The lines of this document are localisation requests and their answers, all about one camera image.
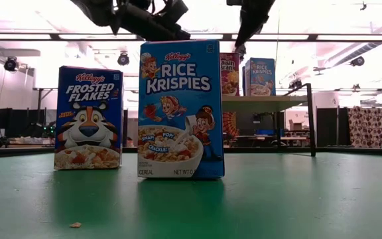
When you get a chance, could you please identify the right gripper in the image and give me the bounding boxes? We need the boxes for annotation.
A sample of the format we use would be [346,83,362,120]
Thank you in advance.
[226,0,277,48]

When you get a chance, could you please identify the Rice Krispies cereal box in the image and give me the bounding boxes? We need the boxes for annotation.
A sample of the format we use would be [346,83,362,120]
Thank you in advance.
[137,39,225,180]
[242,57,277,98]

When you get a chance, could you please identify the Raisin Bran cereal box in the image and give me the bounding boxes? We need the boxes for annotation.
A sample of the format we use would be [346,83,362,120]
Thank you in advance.
[220,52,241,98]

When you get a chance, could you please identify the Frosted Flakes cereal box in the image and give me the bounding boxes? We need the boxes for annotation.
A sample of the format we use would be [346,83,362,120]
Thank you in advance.
[53,65,125,171]

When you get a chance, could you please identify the orange patterned object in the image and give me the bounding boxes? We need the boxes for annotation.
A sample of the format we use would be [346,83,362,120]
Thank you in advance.
[223,112,240,139]

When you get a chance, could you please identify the small cardboard box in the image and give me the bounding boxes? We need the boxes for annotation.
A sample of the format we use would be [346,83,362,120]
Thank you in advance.
[288,119,306,132]

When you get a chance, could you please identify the background work table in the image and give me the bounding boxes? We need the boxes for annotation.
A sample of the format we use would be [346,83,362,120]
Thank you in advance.
[236,134,308,148]

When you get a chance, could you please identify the black partition panel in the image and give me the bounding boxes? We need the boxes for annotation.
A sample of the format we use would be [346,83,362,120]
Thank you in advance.
[316,106,348,147]

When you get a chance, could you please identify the brown spotted fabric divider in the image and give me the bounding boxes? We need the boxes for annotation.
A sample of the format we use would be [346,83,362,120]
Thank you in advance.
[347,106,382,149]

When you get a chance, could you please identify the green felt table mat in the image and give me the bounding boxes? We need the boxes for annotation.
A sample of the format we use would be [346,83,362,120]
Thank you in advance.
[0,152,382,239]

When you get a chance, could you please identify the black aluminium table frame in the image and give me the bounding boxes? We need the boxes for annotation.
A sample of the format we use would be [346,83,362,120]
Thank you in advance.
[0,145,382,157]

